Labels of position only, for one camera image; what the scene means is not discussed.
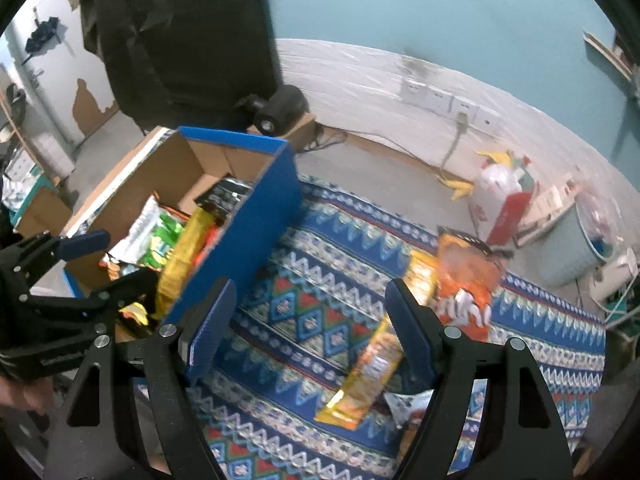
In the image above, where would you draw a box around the blue cardboard box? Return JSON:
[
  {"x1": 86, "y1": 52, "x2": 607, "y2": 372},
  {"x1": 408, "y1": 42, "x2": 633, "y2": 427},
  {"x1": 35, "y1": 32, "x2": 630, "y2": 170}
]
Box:
[{"x1": 62, "y1": 126, "x2": 303, "y2": 333}]

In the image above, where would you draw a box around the flat brown cardboard piece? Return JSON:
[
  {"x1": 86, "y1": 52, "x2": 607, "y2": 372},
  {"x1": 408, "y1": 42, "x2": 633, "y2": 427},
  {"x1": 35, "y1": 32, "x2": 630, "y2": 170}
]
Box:
[{"x1": 247, "y1": 112, "x2": 318, "y2": 153}]

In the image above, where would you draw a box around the orange patterned snack bag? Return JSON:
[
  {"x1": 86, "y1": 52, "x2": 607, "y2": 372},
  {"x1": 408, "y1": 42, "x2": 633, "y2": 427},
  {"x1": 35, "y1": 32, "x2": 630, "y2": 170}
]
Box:
[{"x1": 100, "y1": 252, "x2": 123, "y2": 281}]

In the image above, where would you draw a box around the white kettle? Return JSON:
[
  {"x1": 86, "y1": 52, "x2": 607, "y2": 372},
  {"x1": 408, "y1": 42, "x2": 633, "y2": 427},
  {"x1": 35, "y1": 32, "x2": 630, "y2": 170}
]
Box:
[{"x1": 587, "y1": 247, "x2": 640, "y2": 306}]

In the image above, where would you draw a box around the dark hanging coat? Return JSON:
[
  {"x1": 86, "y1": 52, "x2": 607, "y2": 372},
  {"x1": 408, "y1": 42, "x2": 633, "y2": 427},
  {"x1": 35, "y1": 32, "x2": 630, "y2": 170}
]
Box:
[{"x1": 80, "y1": 0, "x2": 283, "y2": 131}]

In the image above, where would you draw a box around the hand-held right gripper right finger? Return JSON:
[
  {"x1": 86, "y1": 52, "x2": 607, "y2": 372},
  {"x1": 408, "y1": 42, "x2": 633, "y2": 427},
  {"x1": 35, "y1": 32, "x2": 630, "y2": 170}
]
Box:
[{"x1": 385, "y1": 277, "x2": 576, "y2": 480}]

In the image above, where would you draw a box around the white and red paper bag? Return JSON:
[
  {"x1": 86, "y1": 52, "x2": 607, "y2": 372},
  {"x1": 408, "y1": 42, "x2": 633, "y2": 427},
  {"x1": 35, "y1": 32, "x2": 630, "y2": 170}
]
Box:
[{"x1": 515, "y1": 182, "x2": 581, "y2": 246}]

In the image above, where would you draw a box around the person's left hand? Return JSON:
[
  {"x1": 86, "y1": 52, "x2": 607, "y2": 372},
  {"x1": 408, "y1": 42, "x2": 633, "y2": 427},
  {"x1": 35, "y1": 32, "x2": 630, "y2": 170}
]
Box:
[{"x1": 0, "y1": 374, "x2": 53, "y2": 413}]

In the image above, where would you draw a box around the yellow banana peel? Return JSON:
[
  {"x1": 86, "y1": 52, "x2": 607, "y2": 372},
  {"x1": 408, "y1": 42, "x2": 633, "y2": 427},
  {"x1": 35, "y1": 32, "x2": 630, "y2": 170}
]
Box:
[{"x1": 437, "y1": 172, "x2": 475, "y2": 202}]

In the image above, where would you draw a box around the black round device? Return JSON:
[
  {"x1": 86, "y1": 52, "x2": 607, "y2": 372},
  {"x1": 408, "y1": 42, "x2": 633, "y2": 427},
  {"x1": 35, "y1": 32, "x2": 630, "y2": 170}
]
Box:
[{"x1": 235, "y1": 85, "x2": 307, "y2": 137}]

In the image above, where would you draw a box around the brown cardboard carton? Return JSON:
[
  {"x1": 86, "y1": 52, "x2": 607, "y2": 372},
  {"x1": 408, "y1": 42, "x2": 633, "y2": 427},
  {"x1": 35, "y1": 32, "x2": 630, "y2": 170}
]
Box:
[{"x1": 17, "y1": 187, "x2": 73, "y2": 236}]

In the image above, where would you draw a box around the grey-blue waste bin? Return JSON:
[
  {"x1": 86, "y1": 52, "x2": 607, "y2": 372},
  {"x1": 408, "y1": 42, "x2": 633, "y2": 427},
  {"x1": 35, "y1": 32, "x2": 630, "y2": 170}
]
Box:
[{"x1": 537, "y1": 195, "x2": 613, "y2": 288}]

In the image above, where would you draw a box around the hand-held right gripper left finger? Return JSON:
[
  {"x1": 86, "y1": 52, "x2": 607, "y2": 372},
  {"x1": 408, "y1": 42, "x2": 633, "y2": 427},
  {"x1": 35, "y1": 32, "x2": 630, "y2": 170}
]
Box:
[{"x1": 42, "y1": 277, "x2": 237, "y2": 480}]

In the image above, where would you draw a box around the orange puffed snack bag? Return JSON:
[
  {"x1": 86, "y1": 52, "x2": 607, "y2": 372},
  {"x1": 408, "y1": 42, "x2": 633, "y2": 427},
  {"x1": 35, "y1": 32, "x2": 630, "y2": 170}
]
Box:
[{"x1": 434, "y1": 226, "x2": 516, "y2": 343}]

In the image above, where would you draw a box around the white printed snack bag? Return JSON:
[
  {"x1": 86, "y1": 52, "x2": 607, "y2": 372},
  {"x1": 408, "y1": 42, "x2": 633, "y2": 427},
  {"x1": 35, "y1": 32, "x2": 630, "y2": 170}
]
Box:
[{"x1": 384, "y1": 389, "x2": 436, "y2": 466}]

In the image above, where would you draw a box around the dark item on wall hook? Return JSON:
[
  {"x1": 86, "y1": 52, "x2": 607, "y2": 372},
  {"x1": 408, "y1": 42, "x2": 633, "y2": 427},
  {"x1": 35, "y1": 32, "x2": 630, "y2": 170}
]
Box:
[{"x1": 24, "y1": 19, "x2": 61, "y2": 53}]

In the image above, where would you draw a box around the white plastic bag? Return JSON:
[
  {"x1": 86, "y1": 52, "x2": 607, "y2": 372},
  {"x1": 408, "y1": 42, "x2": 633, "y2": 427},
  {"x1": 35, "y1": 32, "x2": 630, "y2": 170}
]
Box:
[{"x1": 472, "y1": 162, "x2": 521, "y2": 221}]

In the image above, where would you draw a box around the grey power cable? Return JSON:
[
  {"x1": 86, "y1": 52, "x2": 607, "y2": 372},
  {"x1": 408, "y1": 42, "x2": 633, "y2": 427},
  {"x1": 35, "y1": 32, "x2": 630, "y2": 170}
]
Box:
[{"x1": 440, "y1": 112, "x2": 468, "y2": 181}]

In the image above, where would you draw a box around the black white-print snack bag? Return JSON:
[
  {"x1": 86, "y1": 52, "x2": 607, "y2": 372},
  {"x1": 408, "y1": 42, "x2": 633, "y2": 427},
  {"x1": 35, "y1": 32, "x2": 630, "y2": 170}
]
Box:
[{"x1": 215, "y1": 177, "x2": 253, "y2": 211}]

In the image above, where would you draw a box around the wooden stick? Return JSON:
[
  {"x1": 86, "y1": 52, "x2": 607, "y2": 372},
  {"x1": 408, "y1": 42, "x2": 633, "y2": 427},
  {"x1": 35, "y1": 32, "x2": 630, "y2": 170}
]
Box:
[{"x1": 0, "y1": 95, "x2": 61, "y2": 186}]

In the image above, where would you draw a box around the white wall outlet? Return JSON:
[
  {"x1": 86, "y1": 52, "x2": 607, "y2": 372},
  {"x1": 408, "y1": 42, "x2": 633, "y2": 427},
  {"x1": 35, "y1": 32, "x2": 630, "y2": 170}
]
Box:
[
  {"x1": 424, "y1": 90, "x2": 451, "y2": 113},
  {"x1": 450, "y1": 97, "x2": 476, "y2": 123},
  {"x1": 475, "y1": 107, "x2": 501, "y2": 133},
  {"x1": 400, "y1": 77, "x2": 426, "y2": 106}
]

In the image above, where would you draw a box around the black floor cable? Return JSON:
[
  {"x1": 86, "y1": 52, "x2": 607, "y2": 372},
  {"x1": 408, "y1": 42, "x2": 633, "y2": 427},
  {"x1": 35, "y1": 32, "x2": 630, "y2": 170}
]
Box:
[{"x1": 305, "y1": 127, "x2": 351, "y2": 151}]

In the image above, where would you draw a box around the green snack bag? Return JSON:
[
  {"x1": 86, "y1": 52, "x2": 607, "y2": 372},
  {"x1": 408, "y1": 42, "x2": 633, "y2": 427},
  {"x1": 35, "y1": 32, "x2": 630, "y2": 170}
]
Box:
[{"x1": 137, "y1": 210, "x2": 188, "y2": 268}]

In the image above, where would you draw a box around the wooden window sill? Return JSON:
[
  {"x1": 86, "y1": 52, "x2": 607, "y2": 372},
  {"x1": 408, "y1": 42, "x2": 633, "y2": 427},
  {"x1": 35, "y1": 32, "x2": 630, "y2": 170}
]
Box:
[{"x1": 582, "y1": 30, "x2": 633, "y2": 81}]

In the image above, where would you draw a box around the blue patterned blanket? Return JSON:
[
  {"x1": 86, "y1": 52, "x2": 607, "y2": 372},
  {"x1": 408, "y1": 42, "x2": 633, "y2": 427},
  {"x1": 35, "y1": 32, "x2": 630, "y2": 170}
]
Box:
[{"x1": 187, "y1": 175, "x2": 608, "y2": 480}]

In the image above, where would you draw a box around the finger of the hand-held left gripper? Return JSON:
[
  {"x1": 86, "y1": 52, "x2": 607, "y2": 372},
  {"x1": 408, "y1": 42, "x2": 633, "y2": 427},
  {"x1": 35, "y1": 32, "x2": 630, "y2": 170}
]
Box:
[
  {"x1": 0, "y1": 229, "x2": 112, "y2": 292},
  {"x1": 29, "y1": 266, "x2": 161, "y2": 334}
]

